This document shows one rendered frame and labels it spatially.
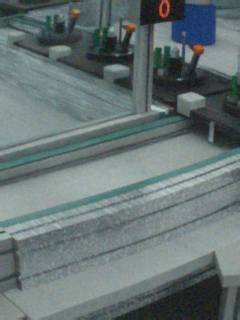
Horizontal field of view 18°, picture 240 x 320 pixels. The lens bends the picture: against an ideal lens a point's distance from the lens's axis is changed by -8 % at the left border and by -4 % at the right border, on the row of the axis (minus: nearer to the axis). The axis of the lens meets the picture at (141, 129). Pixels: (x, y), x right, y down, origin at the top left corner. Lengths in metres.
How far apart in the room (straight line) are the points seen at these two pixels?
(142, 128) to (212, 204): 0.29
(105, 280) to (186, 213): 0.23
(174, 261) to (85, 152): 0.35
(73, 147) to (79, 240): 0.34
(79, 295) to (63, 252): 0.08
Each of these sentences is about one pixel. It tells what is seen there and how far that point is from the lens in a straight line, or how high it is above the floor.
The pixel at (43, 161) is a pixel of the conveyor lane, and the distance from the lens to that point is 1.47.
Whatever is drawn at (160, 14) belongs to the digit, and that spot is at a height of 1.19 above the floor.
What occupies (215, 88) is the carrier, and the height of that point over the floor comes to 0.97.
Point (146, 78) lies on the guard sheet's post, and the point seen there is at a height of 1.03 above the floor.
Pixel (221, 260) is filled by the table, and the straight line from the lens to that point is 1.31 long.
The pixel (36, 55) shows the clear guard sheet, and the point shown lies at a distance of 1.47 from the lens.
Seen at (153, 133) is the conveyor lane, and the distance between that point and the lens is 1.63.
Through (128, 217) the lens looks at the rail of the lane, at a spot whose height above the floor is 0.94.
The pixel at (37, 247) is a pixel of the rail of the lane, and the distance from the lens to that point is 1.19.
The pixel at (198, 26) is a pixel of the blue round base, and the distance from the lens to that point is 2.58.
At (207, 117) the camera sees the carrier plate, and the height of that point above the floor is 0.97.
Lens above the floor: 1.53
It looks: 21 degrees down
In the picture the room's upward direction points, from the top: 2 degrees clockwise
